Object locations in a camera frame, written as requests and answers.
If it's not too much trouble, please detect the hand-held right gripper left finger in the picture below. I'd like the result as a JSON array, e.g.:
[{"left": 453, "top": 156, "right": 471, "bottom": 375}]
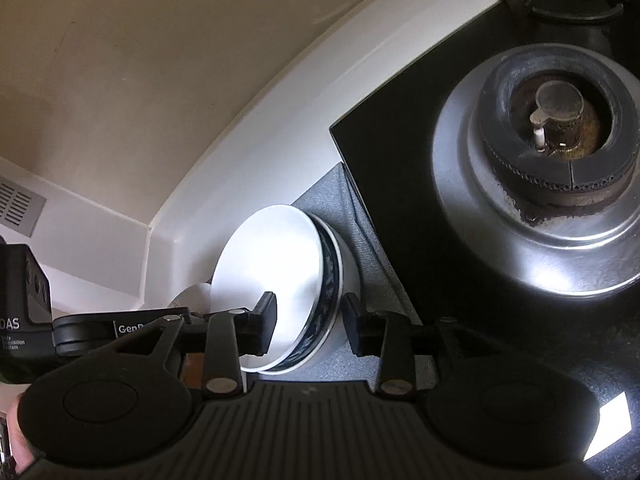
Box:
[{"left": 107, "top": 291, "right": 278, "bottom": 395}]

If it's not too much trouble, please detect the person's left hand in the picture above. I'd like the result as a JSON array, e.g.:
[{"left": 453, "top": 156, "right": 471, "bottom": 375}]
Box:
[{"left": 5, "top": 392, "right": 39, "bottom": 468}]

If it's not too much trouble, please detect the white square floral plate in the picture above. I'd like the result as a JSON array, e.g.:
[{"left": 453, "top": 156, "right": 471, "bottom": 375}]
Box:
[{"left": 167, "top": 282, "right": 216, "bottom": 318}]

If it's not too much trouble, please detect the round metal stove burner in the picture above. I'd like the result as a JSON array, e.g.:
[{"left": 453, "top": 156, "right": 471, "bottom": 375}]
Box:
[{"left": 431, "top": 44, "right": 640, "bottom": 304}]

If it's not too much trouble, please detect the grey wall vent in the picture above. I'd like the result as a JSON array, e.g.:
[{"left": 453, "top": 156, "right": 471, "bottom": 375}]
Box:
[{"left": 0, "top": 176, "right": 48, "bottom": 239}]

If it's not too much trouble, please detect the brown round plate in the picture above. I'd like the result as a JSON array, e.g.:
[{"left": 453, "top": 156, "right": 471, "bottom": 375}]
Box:
[{"left": 180, "top": 352, "right": 206, "bottom": 387}]

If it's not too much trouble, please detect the white bowl with blue pattern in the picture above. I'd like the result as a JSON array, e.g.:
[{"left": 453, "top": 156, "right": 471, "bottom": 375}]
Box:
[{"left": 265, "top": 212, "right": 362, "bottom": 374}]

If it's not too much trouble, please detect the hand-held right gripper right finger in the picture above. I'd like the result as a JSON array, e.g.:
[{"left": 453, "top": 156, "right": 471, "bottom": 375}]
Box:
[{"left": 341, "top": 294, "right": 501, "bottom": 397}]

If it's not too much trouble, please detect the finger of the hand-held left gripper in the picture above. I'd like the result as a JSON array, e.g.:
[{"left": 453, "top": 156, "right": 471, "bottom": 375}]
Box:
[{"left": 52, "top": 310, "right": 201, "bottom": 359}]

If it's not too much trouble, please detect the grey table mat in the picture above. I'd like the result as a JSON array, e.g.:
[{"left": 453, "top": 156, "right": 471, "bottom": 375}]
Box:
[{"left": 292, "top": 161, "right": 441, "bottom": 392}]

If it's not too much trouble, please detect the black gas stove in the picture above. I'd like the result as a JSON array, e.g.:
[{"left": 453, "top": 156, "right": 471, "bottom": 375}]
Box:
[{"left": 329, "top": 0, "right": 640, "bottom": 480}]

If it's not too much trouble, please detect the plain white bowl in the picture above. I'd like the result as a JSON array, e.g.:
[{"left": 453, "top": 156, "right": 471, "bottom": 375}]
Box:
[{"left": 210, "top": 204, "right": 326, "bottom": 373}]

